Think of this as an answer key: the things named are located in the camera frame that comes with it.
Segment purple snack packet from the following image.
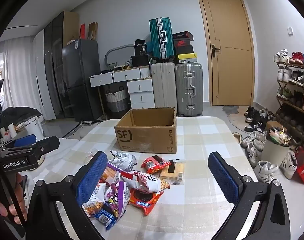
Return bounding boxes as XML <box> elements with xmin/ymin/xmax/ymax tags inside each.
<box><xmin>104</xmin><ymin>180</ymin><xmax>131</xmax><ymax>220</ymax></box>

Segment brown cardboard box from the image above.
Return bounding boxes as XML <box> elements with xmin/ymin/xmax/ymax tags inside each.
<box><xmin>114</xmin><ymin>107</ymin><xmax>177</xmax><ymax>155</ymax></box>

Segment folded brown cardboard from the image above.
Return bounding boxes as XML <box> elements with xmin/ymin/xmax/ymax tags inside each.
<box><xmin>88</xmin><ymin>21</ymin><xmax>99</xmax><ymax>41</ymax></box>

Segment rows of stored shoes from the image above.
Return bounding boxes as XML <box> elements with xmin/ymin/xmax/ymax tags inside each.
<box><xmin>274</xmin><ymin>49</ymin><xmax>304</xmax><ymax>143</ymax></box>

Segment yellow black shoe box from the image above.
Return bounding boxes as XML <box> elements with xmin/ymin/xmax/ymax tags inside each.
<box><xmin>177</xmin><ymin>53</ymin><xmax>198</xmax><ymax>64</ymax></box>

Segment scattered shoes pile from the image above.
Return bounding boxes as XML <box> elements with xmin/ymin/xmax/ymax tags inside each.
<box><xmin>233</xmin><ymin>106</ymin><xmax>300</xmax><ymax>183</ymax></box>

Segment black cloth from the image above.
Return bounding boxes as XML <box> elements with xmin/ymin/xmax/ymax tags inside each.
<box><xmin>0</xmin><ymin>107</ymin><xmax>43</xmax><ymax>130</ymax></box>

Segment tall dark glass cabinet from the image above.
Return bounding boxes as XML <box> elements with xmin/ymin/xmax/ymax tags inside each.
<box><xmin>43</xmin><ymin>10</ymin><xmax>80</xmax><ymax>119</ymax></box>

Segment metal shoe rack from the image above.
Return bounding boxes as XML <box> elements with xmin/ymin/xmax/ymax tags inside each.
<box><xmin>274</xmin><ymin>50</ymin><xmax>304</xmax><ymax>150</ymax></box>

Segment dark grey fridge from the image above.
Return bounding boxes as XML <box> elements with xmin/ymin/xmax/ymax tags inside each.
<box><xmin>62</xmin><ymin>39</ymin><xmax>105</xmax><ymax>122</ymax></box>

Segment person's left hand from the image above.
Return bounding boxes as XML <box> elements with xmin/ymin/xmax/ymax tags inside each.
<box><xmin>0</xmin><ymin>172</ymin><xmax>28</xmax><ymax>225</ymax></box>

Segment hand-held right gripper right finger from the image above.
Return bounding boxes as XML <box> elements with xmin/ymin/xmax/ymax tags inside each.
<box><xmin>208</xmin><ymin>151</ymin><xmax>291</xmax><ymax>240</ymax></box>

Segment striped-border rug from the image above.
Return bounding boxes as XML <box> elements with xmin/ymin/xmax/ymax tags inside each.
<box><xmin>62</xmin><ymin>120</ymin><xmax>102</xmax><ymax>139</ymax></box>

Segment black printed bag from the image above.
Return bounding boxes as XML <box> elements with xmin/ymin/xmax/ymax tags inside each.
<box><xmin>134</xmin><ymin>39</ymin><xmax>147</xmax><ymax>57</ymax></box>

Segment white red-print snack packet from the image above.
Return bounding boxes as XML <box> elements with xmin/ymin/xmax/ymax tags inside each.
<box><xmin>121</xmin><ymin>169</ymin><xmax>161</xmax><ymax>193</ymax></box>

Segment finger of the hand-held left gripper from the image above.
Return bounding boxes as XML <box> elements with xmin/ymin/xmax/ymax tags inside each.
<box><xmin>0</xmin><ymin>134</ymin><xmax>37</xmax><ymax>153</ymax></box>
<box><xmin>0</xmin><ymin>136</ymin><xmax>61</xmax><ymax>164</ymax></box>

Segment beige suitcase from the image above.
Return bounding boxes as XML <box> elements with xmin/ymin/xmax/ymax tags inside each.
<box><xmin>151</xmin><ymin>62</ymin><xmax>178</xmax><ymax>117</ymax></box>

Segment clear biscuit packet black label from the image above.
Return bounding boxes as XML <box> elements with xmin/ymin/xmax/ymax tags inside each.
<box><xmin>159</xmin><ymin>159</ymin><xmax>185</xmax><ymax>180</ymax></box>

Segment white red stick snack packet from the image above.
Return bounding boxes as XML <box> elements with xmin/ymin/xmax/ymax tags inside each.
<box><xmin>81</xmin><ymin>182</ymin><xmax>107</xmax><ymax>218</ymax></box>

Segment silver suitcase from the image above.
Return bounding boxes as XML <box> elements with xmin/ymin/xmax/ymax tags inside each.
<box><xmin>175</xmin><ymin>63</ymin><xmax>204</xmax><ymax>117</ymax></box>

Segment woven laundry basket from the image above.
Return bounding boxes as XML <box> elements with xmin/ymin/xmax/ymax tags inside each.
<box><xmin>104</xmin><ymin>86</ymin><xmax>130</xmax><ymax>113</ymax></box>

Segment white drawer desk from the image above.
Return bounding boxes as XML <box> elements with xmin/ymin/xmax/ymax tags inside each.
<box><xmin>89</xmin><ymin>65</ymin><xmax>155</xmax><ymax>110</ymax></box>

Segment white kettle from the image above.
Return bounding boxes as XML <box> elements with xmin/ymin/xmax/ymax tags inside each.
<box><xmin>22</xmin><ymin>116</ymin><xmax>44</xmax><ymax>143</ymax></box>

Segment small red snack packet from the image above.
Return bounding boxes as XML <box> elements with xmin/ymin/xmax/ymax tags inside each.
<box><xmin>141</xmin><ymin>155</ymin><xmax>172</xmax><ymax>174</ymax></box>

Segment silver purple-edged snack packet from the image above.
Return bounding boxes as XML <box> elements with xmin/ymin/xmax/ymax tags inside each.
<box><xmin>109</xmin><ymin>150</ymin><xmax>137</xmax><ymax>173</ymax></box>

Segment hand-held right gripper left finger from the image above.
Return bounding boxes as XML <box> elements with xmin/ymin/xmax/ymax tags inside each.
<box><xmin>26</xmin><ymin>151</ymin><xmax>109</xmax><ymax>240</ymax></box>

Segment red black shoe box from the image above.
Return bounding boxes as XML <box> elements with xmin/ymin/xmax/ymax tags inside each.
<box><xmin>173</xmin><ymin>39</ymin><xmax>194</xmax><ymax>47</ymax></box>

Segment white marble table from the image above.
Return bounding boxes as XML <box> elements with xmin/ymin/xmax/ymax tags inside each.
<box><xmin>17</xmin><ymin>137</ymin><xmax>81</xmax><ymax>180</ymax></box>

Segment clear noodle snack packet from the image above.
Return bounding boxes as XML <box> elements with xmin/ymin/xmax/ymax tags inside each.
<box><xmin>157</xmin><ymin>178</ymin><xmax>171</xmax><ymax>191</ymax></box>

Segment small cardboard box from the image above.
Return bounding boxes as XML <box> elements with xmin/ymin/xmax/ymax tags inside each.
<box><xmin>265</xmin><ymin>121</ymin><xmax>287</xmax><ymax>133</ymax></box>

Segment black storage box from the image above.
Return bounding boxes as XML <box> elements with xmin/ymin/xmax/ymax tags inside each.
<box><xmin>131</xmin><ymin>55</ymin><xmax>150</xmax><ymax>67</ymax></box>

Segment white trash bin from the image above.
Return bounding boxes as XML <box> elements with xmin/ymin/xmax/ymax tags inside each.
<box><xmin>260</xmin><ymin>126</ymin><xmax>292</xmax><ymax>165</ymax></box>

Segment grey brown door mat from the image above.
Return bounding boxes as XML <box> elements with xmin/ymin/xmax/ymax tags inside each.
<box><xmin>222</xmin><ymin>105</ymin><xmax>255</xmax><ymax>134</ymax></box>

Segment blue snack packet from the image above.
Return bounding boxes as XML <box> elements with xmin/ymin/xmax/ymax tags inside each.
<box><xmin>94</xmin><ymin>204</ymin><xmax>117</xmax><ymax>231</ymax></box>

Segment orange cracker packet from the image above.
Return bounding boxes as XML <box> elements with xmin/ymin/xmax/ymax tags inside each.
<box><xmin>99</xmin><ymin>166</ymin><xmax>121</xmax><ymax>184</ymax></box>

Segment red snack bag blue label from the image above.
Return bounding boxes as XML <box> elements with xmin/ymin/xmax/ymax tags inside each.
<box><xmin>128</xmin><ymin>189</ymin><xmax>164</xmax><ymax>216</ymax></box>

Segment plain black shoe box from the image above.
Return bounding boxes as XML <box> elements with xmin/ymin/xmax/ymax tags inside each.
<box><xmin>176</xmin><ymin>45</ymin><xmax>195</xmax><ymax>55</ymax></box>

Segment white curtain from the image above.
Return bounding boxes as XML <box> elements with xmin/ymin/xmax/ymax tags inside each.
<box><xmin>2</xmin><ymin>39</ymin><xmax>43</xmax><ymax>115</ymax></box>

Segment teal suitcase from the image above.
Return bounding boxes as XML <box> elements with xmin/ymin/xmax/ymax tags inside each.
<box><xmin>149</xmin><ymin>17</ymin><xmax>174</xmax><ymax>60</ymax></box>

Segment grey curved metal frame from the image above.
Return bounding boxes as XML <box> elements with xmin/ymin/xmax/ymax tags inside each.
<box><xmin>104</xmin><ymin>44</ymin><xmax>134</xmax><ymax>72</ymax></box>

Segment tan wooden door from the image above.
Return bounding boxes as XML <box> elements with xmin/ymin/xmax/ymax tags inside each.
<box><xmin>196</xmin><ymin>0</ymin><xmax>255</xmax><ymax>107</ymax></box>

